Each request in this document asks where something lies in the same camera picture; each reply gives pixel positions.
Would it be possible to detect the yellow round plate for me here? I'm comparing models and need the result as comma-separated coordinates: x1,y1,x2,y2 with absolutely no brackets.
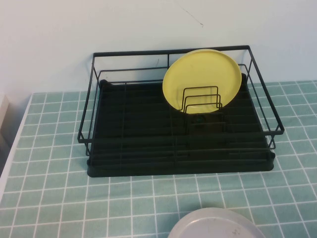
162,49,243,115

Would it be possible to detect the grey round plate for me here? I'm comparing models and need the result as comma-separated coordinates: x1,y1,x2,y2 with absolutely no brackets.
167,207,267,238

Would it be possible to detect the black plastic drip tray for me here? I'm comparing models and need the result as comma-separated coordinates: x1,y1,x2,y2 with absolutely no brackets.
87,73,276,178

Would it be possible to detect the green checkered tablecloth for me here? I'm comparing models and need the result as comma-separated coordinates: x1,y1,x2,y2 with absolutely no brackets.
0,80,317,238

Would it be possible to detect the black wire dish rack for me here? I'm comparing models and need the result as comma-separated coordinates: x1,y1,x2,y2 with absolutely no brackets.
77,45,284,161

